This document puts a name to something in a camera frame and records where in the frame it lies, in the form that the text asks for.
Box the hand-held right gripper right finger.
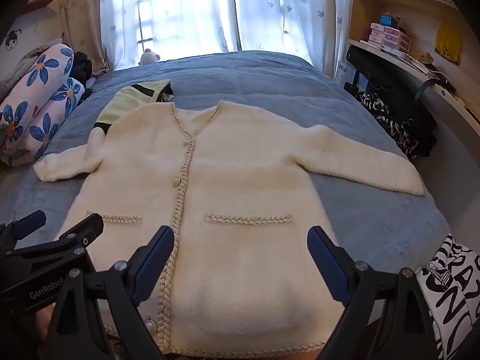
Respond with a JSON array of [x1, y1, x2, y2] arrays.
[[307, 226, 439, 360]]

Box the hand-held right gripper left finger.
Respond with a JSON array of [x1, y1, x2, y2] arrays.
[[45, 225, 176, 360]]

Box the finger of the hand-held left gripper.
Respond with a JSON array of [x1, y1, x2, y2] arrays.
[[0, 210, 47, 250], [5, 213, 104, 271]]

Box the cream fluffy cardigan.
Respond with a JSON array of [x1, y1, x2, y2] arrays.
[[34, 100, 425, 357]]

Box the dark clothes pile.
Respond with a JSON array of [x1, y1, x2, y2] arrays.
[[71, 52, 94, 100]]

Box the person's left hand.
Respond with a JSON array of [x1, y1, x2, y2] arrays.
[[37, 304, 57, 341]]

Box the rolled blue floral blanket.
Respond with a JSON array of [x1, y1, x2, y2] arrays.
[[0, 43, 86, 167]]

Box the person's black and white pants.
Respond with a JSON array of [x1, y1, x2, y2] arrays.
[[414, 234, 480, 360]]

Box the yellow and black folded garment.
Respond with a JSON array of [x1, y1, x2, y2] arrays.
[[92, 79, 175, 136]]

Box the black and white patterned cloth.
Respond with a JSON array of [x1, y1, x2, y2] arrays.
[[354, 91, 421, 160]]

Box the grey cloth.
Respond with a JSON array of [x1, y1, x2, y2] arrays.
[[15, 39, 62, 83]]

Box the white plush toy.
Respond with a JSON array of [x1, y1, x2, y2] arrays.
[[139, 48, 161, 65]]

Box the blue bed blanket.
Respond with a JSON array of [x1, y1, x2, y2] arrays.
[[0, 50, 451, 360]]

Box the black hanging bag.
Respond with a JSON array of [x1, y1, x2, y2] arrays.
[[345, 45, 437, 158]]

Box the white box with blue print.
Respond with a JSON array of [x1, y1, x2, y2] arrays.
[[335, 60, 357, 87]]

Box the window railing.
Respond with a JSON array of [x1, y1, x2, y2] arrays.
[[136, 0, 156, 51]]

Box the curved wooden desk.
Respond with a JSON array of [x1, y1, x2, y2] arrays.
[[347, 37, 480, 139]]

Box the beige curtain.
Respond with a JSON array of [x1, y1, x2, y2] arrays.
[[58, 0, 113, 74]]

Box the white sheer curtain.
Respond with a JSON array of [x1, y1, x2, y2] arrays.
[[99, 0, 241, 72], [232, 0, 353, 76]]

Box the pink drawer boxes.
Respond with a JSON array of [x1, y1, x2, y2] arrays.
[[360, 22, 413, 53]]

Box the yellow cloth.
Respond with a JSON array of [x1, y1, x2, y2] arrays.
[[435, 20, 463, 65]]

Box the wooden bookshelf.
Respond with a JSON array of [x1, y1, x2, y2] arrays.
[[352, 0, 460, 51]]

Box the face wall sticker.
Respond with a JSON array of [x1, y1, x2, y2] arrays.
[[4, 28, 23, 51]]

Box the black strap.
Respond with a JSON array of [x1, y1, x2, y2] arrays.
[[414, 77, 456, 104]]

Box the red wall shelf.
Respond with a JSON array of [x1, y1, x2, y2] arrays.
[[24, 0, 59, 16]]

